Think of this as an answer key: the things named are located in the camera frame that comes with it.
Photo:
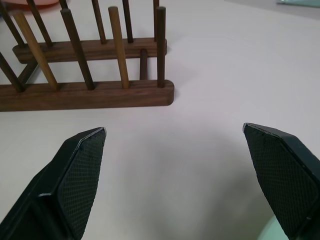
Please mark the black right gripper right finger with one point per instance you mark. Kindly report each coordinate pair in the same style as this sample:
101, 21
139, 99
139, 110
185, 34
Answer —
285, 180

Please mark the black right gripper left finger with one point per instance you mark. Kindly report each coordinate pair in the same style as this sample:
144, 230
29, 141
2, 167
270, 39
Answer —
75, 180

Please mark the wooden dish rack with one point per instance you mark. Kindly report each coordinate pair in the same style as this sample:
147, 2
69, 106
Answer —
85, 95

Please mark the red plate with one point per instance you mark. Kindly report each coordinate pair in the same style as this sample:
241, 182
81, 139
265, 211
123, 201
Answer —
47, 2

